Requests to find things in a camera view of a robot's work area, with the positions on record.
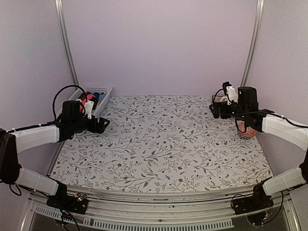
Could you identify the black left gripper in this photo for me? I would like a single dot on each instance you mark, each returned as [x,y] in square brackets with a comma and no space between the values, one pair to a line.
[101,128]

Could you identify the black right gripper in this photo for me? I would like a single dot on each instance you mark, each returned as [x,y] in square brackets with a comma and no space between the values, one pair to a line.
[216,112]

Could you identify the pink towel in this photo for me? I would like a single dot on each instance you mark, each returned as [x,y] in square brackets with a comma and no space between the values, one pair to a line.
[87,98]

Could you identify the cream ceramic mug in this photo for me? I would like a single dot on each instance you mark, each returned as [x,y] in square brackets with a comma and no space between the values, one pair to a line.
[222,99]

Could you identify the light blue rolled towel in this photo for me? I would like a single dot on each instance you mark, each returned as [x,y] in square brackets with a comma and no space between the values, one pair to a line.
[101,97]

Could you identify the white plastic basket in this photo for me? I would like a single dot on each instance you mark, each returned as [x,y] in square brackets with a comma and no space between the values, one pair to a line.
[78,94]

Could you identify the floral tablecloth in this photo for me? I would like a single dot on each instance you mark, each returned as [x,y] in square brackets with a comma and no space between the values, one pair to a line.
[161,144]

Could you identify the right robot arm white sleeve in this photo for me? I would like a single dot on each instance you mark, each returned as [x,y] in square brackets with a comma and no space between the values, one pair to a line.
[268,122]

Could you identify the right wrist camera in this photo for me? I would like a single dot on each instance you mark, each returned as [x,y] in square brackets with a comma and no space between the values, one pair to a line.
[230,93]

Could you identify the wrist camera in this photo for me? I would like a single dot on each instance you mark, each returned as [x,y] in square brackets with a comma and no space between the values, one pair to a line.
[89,107]
[230,93]

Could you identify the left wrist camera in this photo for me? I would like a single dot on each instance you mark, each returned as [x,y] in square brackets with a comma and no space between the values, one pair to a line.
[89,107]

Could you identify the right aluminium frame post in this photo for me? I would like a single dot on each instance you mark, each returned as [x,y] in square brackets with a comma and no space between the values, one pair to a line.
[253,43]

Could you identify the aluminium frame post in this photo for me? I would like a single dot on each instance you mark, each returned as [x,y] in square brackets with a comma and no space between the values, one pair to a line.
[64,35]
[253,43]

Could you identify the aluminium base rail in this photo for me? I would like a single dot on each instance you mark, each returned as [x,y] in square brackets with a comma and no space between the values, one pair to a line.
[194,211]

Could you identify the left aluminium frame post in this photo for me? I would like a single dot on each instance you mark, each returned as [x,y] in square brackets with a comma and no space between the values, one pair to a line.
[64,35]

